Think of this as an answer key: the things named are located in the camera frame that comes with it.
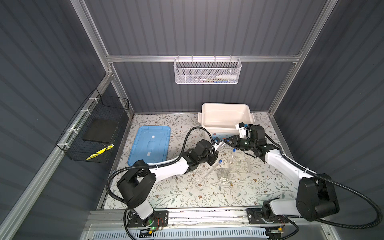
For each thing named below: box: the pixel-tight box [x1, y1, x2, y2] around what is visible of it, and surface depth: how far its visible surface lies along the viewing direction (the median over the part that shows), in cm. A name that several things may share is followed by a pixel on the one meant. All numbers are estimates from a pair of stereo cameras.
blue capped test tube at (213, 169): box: [203, 159, 223, 179], surface depth 93 cm
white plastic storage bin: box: [198, 103, 256, 141], surface depth 107 cm
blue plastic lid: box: [127, 125, 171, 166], surface depth 104 cm
